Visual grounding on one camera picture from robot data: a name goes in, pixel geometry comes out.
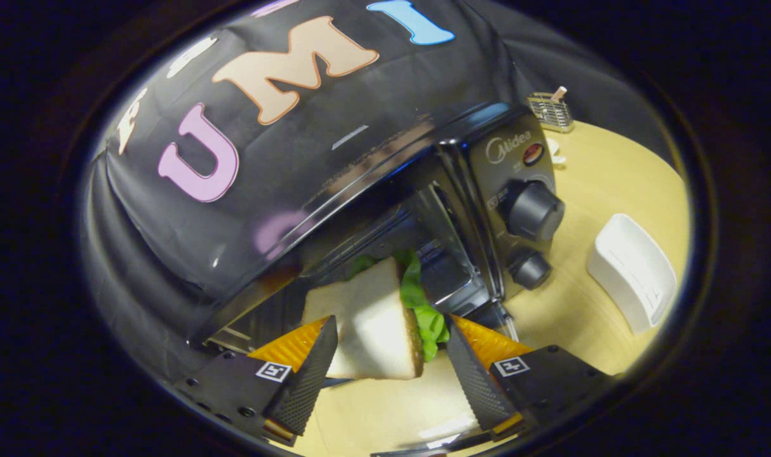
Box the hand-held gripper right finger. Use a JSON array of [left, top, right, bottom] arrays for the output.
[[446, 315, 615, 439]]

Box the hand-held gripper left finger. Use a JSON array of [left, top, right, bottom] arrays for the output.
[[173, 315, 339, 439]]

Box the white bread lettuce sandwich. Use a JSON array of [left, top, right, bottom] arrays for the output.
[[302, 249, 451, 380]]

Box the black toaster oven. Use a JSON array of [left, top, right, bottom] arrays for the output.
[[192, 102, 567, 456]]

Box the white sandwich holder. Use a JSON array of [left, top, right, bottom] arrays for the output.
[[586, 213, 678, 335]]

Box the black backdrop cloth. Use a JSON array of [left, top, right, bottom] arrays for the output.
[[81, 0, 678, 381]]

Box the wire utensil holder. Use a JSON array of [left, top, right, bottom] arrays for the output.
[[527, 87, 575, 133]]

